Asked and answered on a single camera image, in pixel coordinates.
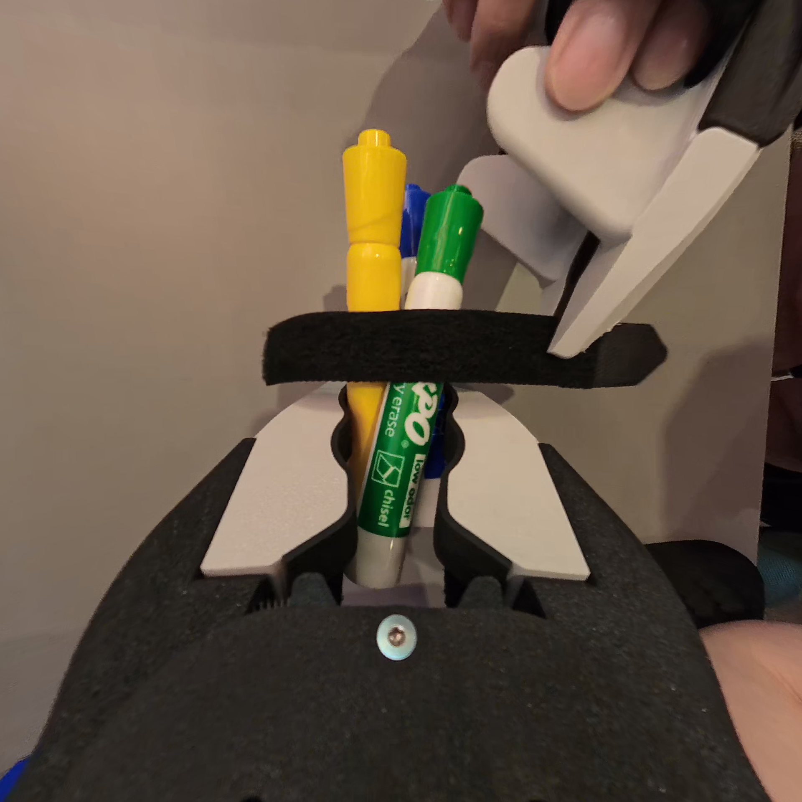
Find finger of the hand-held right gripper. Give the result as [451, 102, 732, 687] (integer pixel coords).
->
[487, 45, 764, 359]
[457, 153, 596, 314]

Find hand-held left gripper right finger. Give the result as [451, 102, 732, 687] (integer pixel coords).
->
[432, 387, 591, 584]

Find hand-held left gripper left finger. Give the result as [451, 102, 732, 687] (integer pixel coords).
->
[200, 383, 361, 584]

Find green dry-erase marker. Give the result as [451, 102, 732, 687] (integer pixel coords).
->
[356, 185, 485, 590]

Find blue dry-erase marker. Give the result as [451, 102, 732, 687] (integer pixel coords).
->
[401, 183, 449, 480]

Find yellow highlighter marker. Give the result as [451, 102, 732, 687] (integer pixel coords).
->
[343, 128, 408, 496]

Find black hook-and-loop strap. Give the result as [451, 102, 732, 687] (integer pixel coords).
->
[262, 308, 668, 388]

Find person's right hand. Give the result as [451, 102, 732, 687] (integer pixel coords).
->
[442, 0, 712, 114]

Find black padded wrist rest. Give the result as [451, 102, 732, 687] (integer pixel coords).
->
[645, 540, 766, 627]

